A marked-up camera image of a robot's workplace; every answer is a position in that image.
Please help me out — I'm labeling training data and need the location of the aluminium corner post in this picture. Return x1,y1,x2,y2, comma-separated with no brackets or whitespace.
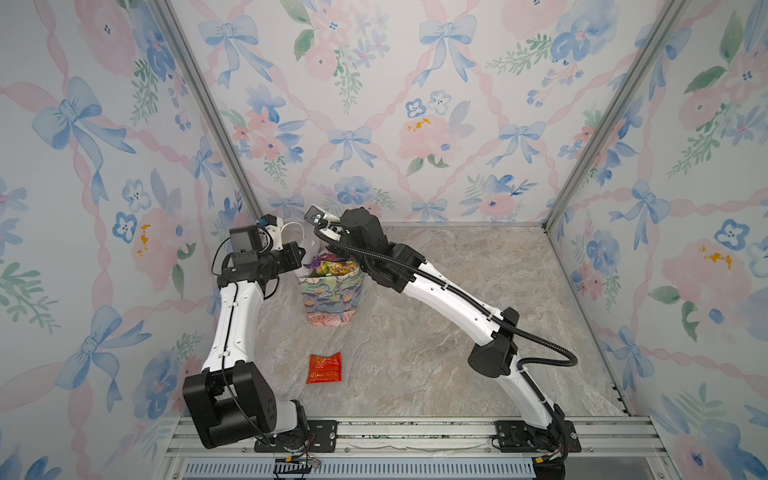
542,0,690,234
148,0,262,219

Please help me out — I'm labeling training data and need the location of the right aluminium corner post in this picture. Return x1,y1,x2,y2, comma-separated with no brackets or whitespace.
542,0,690,234

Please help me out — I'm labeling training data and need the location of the small red snack packet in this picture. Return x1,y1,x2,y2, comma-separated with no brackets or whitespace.
306,352,343,384

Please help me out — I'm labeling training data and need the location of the floral paper gift bag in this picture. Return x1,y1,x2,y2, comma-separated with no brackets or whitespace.
280,220,367,328

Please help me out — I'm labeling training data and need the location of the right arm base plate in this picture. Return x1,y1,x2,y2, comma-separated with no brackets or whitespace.
492,420,582,455

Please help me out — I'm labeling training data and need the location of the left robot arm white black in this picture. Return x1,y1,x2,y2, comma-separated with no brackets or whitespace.
182,242,309,451

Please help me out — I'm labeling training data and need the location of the purple berries candy bag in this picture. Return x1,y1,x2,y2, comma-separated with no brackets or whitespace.
305,252,357,270

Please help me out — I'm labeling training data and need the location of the black corrugated cable conduit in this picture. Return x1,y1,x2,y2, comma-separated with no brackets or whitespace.
311,224,580,368

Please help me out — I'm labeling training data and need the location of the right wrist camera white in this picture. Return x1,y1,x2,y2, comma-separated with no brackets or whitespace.
304,204,341,229

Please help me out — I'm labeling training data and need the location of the yellow candy bag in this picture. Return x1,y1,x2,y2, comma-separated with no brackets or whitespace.
309,264,359,278

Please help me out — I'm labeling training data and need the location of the left aluminium corner post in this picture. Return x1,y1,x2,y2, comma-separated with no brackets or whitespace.
148,0,262,219

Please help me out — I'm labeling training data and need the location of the black connector with wires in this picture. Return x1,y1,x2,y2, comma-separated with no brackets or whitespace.
272,453,322,479

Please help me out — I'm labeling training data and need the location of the aluminium mounting rail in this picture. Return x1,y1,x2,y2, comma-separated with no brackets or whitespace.
160,416,669,474

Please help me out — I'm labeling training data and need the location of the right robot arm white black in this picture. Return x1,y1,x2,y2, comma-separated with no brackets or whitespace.
327,207,577,454

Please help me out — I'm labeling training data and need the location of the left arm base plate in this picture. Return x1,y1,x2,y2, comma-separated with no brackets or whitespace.
254,420,339,454

